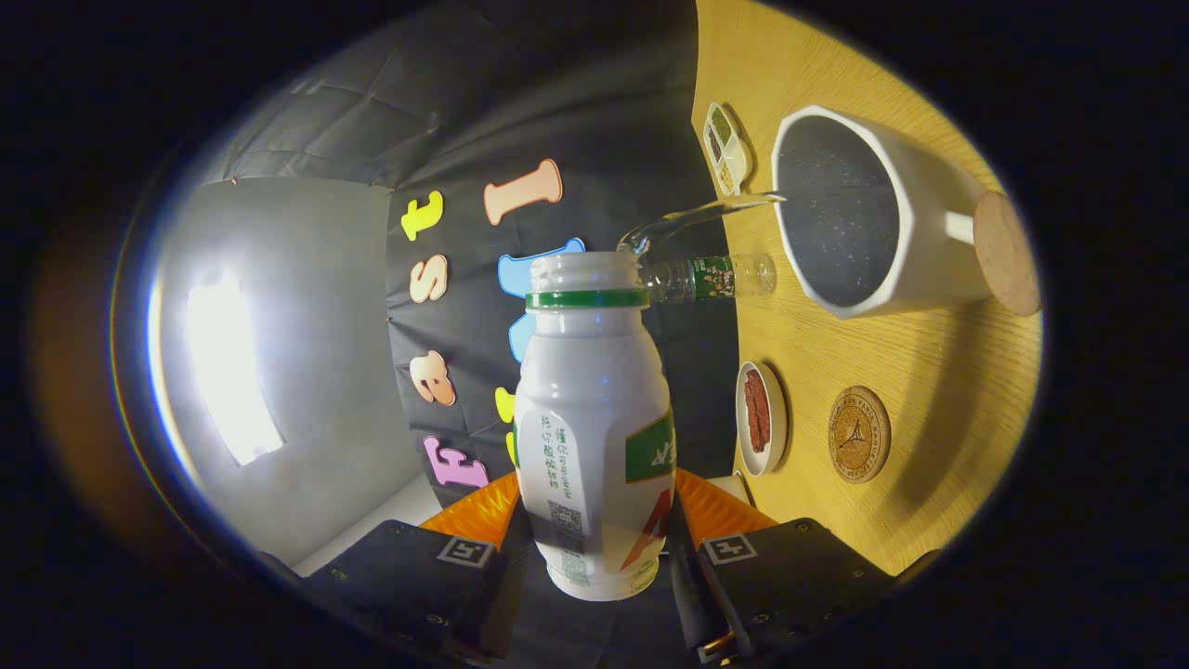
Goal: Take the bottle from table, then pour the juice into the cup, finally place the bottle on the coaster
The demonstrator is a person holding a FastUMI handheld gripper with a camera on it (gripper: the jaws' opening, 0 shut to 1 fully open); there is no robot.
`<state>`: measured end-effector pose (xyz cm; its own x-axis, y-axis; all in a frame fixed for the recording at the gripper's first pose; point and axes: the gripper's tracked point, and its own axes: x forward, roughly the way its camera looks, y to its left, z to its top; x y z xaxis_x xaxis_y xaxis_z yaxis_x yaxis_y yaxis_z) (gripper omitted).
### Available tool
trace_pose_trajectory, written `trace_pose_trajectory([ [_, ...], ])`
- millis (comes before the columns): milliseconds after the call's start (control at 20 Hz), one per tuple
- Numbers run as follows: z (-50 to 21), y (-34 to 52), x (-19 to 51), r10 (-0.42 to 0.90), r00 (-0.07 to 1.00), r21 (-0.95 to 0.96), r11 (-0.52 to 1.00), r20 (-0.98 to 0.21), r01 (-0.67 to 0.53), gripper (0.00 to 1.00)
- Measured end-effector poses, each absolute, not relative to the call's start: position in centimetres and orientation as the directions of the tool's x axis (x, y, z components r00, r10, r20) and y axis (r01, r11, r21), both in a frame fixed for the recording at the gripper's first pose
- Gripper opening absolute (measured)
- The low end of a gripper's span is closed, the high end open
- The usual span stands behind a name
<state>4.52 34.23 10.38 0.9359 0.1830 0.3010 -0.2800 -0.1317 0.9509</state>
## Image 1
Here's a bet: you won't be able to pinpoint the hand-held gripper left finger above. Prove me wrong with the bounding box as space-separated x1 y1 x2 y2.
299 471 549 665

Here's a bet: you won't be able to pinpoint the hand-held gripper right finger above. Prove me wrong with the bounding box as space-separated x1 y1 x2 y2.
669 467 897 662

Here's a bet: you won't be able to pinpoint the round cork coaster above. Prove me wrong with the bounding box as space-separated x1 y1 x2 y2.
829 386 892 484

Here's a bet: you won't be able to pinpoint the white juice bottle green label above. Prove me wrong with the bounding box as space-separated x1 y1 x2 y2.
514 251 676 602

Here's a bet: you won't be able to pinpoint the white cup wooden handle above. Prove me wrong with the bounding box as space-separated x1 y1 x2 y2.
771 104 1041 321

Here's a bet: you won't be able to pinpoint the clear poured juice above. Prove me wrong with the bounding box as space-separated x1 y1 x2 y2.
618 192 789 256

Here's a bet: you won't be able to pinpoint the clear plastic water bottle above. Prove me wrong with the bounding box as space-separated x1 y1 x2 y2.
641 253 777 305

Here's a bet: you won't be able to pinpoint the round beige plate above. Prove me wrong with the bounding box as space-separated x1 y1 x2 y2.
736 361 789 478

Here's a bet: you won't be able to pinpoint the red meat slices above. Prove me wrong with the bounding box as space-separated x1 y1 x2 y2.
744 370 772 454

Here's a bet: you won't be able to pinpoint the wooden table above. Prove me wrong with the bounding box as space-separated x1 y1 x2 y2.
690 0 1043 577

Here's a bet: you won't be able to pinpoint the ceiling light panel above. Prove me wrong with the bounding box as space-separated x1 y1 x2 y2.
184 272 285 467

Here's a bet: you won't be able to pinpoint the white divided tray of beans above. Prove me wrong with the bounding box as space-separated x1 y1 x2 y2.
703 101 754 197

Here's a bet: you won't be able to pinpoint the black backdrop cloth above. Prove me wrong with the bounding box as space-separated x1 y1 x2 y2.
200 0 744 669

